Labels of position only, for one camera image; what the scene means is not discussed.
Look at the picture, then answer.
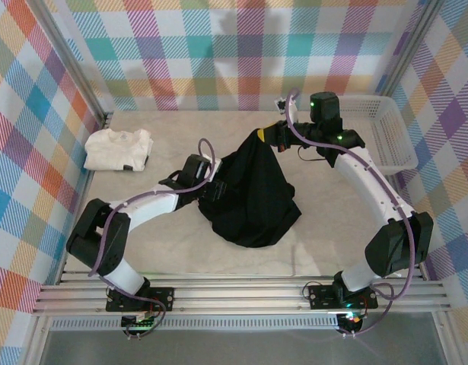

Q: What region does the black t-shirt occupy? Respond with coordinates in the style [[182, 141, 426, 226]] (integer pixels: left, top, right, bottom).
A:
[[197, 128, 303, 250]]

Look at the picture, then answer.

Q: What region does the folded white t-shirt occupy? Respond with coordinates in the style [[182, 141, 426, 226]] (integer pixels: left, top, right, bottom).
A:
[[84, 128, 154, 172]]

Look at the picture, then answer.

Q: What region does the white plastic mesh basket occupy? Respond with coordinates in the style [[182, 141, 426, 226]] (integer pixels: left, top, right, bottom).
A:
[[334, 94, 419, 176]]

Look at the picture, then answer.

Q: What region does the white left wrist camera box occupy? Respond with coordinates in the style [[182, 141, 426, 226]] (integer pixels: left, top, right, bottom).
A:
[[202, 154, 224, 179]]

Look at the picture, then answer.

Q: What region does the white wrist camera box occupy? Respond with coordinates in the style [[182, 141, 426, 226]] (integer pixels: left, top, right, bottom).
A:
[[202, 154, 224, 179], [274, 97, 300, 129]]

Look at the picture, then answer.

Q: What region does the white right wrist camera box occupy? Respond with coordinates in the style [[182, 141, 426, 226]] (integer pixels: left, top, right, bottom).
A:
[[274, 97, 300, 129]]

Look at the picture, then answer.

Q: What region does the aluminium mounting rail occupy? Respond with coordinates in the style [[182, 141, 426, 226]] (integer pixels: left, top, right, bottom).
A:
[[31, 275, 451, 315]]

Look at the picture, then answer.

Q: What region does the aluminium corner post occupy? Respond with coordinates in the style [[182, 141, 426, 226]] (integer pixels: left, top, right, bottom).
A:
[[26, 0, 115, 129], [374, 0, 447, 100]]

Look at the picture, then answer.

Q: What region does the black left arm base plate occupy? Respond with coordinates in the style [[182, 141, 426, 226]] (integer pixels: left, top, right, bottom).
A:
[[106, 287, 176, 313]]

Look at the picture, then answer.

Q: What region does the grey slotted cable duct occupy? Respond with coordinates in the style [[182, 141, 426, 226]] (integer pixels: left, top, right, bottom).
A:
[[50, 313, 341, 332]]

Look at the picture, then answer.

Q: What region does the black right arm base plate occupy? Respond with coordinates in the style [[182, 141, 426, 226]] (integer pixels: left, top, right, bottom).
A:
[[307, 284, 379, 311]]

